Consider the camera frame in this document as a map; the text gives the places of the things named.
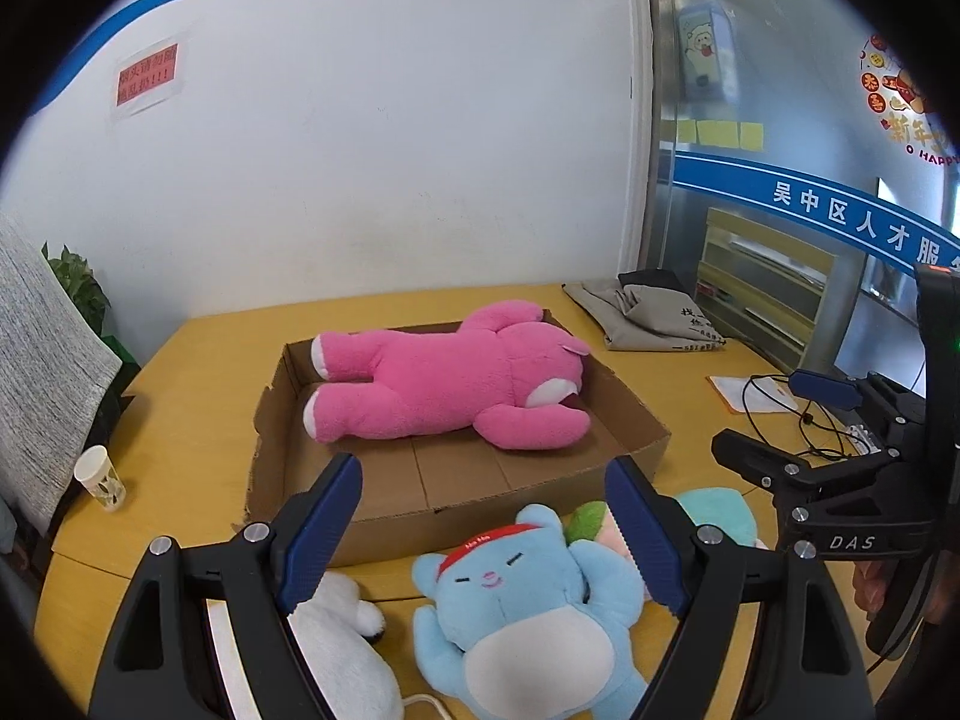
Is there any person's right hand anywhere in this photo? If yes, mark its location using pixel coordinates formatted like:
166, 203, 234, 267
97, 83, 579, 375
851, 559, 891, 621

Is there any blue plush toy red headband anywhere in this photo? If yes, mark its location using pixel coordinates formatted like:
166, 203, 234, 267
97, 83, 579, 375
411, 504, 650, 720

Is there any red wall notice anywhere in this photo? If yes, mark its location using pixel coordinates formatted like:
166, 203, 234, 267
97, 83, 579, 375
112, 34, 185, 122

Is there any cartoon animal poster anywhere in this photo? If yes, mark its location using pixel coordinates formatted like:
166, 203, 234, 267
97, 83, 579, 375
679, 0, 740, 103

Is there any blue window banner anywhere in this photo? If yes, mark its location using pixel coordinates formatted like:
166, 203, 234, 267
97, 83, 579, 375
671, 150, 960, 280

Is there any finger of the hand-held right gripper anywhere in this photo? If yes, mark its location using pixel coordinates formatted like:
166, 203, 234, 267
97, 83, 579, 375
786, 369, 931, 455
710, 427, 897, 500

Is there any grey cloth bag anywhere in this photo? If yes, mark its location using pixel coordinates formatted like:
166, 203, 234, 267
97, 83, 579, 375
562, 274, 730, 352

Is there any white paper sheet orange print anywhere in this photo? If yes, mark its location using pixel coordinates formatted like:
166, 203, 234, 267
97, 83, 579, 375
707, 371, 809, 416

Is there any red festive window sticker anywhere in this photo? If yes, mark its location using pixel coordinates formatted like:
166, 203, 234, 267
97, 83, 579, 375
859, 33, 960, 166

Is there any teal plush toy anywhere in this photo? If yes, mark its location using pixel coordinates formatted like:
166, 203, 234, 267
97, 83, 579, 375
675, 487, 767, 550

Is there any green potted plant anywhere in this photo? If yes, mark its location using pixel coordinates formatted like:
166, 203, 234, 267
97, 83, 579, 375
41, 240, 115, 340

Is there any white paper cup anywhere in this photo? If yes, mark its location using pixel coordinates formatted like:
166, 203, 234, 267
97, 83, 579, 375
73, 445, 128, 512

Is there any white cable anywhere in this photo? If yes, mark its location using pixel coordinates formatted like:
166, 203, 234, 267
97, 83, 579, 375
401, 693, 460, 720

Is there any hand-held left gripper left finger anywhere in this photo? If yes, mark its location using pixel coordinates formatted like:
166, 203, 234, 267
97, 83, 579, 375
88, 454, 363, 720

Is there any grey speckled cloth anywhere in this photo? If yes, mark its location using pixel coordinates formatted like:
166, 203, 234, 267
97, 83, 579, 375
0, 211, 125, 535

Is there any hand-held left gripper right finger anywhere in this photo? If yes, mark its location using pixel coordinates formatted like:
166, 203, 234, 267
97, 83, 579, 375
604, 456, 875, 720

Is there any black cable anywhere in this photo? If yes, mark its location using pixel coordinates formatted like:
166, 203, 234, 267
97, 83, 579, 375
739, 371, 875, 460

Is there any green and pink plush toy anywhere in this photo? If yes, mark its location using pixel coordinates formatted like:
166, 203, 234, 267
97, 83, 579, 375
565, 501, 638, 565

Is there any brown cardboard box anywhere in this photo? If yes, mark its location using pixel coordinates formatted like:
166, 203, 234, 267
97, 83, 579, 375
241, 307, 672, 568

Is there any pink plush bear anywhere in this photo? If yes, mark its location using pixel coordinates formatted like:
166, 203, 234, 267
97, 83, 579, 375
303, 300, 593, 452

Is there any white plush toy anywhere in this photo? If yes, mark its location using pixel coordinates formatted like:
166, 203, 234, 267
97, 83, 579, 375
288, 570, 406, 720

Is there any yellow brochure rack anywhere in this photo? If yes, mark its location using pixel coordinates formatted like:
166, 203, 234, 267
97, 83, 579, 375
694, 208, 838, 370

